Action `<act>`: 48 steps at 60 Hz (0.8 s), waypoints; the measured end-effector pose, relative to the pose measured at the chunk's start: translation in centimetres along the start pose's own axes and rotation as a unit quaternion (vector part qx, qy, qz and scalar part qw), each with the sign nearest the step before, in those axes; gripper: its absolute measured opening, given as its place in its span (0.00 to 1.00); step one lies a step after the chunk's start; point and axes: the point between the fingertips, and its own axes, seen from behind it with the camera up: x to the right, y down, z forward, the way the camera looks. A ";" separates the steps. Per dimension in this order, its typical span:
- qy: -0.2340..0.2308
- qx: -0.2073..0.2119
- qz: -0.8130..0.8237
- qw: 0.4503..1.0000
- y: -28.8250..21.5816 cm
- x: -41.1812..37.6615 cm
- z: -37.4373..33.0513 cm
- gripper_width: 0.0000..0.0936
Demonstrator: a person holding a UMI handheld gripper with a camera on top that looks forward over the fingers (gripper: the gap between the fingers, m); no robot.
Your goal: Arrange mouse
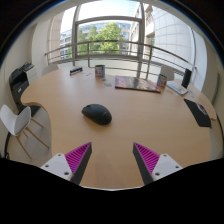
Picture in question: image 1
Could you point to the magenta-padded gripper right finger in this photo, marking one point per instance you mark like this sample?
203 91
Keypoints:
148 157

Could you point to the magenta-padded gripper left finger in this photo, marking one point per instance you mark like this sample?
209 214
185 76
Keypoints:
77 156

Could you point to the black computer mouse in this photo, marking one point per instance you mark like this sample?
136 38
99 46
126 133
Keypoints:
96 114

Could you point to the black printed mouse pad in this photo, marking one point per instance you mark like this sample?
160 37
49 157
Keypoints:
198 113

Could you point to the white chair with wooden legs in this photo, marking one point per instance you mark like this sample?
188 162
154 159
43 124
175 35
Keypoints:
15 120

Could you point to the red and black magazine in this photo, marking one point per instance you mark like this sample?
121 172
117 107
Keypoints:
136 83

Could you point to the dark stapler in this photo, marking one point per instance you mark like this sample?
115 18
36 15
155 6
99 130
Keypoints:
76 71

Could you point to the black drink bottle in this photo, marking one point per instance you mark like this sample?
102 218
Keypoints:
186 78

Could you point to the printed can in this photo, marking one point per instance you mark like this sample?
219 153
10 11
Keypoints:
100 71

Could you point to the black printer on cabinet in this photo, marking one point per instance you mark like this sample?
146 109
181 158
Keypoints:
18 83

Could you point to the metal balcony railing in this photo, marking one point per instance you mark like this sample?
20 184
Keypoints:
116 41

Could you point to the green tree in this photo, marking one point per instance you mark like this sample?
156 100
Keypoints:
108 35

